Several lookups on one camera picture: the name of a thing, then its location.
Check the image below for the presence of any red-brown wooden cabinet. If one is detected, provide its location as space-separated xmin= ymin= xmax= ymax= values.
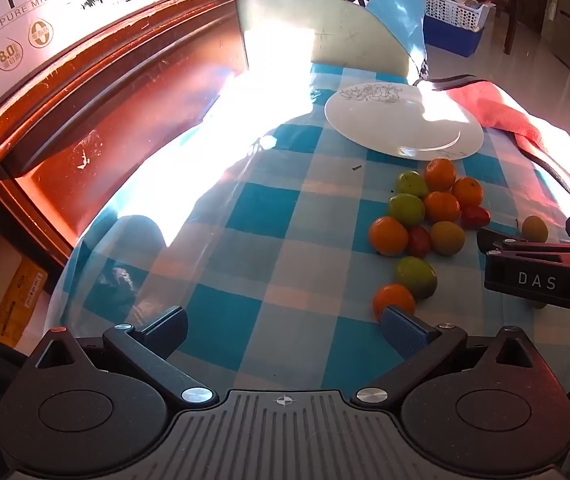
xmin=0 ymin=0 xmax=250 ymax=272

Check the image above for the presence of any dark wooden chair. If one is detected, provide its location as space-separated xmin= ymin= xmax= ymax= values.
xmin=496 ymin=0 xmax=551 ymax=56

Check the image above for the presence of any white plastic basket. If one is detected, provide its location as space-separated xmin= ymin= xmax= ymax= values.
xmin=424 ymin=0 xmax=492 ymax=32

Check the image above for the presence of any white milk carton box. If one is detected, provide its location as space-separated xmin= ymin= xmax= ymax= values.
xmin=0 ymin=0 xmax=173 ymax=133

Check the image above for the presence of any cream chair back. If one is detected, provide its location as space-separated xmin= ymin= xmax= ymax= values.
xmin=236 ymin=0 xmax=411 ymax=83

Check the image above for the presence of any green jujube fruit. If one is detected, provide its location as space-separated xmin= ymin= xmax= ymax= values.
xmin=396 ymin=170 xmax=430 ymax=199
xmin=388 ymin=193 xmax=426 ymax=228
xmin=394 ymin=256 xmax=438 ymax=301

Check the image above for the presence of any brown cardboard box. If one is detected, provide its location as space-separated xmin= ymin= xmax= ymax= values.
xmin=0 ymin=230 xmax=50 ymax=348

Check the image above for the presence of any blue plastic bin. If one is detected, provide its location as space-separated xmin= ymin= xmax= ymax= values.
xmin=422 ymin=12 xmax=487 ymax=59

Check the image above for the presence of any blue checkered tablecloth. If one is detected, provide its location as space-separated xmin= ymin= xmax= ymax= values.
xmin=46 ymin=61 xmax=570 ymax=403

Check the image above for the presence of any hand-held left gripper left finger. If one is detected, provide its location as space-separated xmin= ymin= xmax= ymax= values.
xmin=29 ymin=305 xmax=217 ymax=407

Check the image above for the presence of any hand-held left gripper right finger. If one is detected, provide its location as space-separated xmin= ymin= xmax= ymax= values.
xmin=349 ymin=304 xmax=542 ymax=407

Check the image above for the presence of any red cherry tomato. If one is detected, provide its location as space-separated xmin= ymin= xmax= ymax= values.
xmin=460 ymin=205 xmax=492 ymax=230
xmin=406 ymin=226 xmax=432 ymax=259

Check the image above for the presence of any orange tangerine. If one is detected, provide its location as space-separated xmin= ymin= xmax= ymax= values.
xmin=423 ymin=158 xmax=457 ymax=192
xmin=452 ymin=176 xmax=484 ymax=209
xmin=372 ymin=283 xmax=417 ymax=322
xmin=423 ymin=191 xmax=461 ymax=224
xmin=368 ymin=216 xmax=409 ymax=257

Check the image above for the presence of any white plate with line drawing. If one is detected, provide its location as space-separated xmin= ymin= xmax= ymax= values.
xmin=324 ymin=81 xmax=484 ymax=161

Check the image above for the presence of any pink towel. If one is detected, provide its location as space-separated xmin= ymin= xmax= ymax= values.
xmin=432 ymin=76 xmax=570 ymax=221

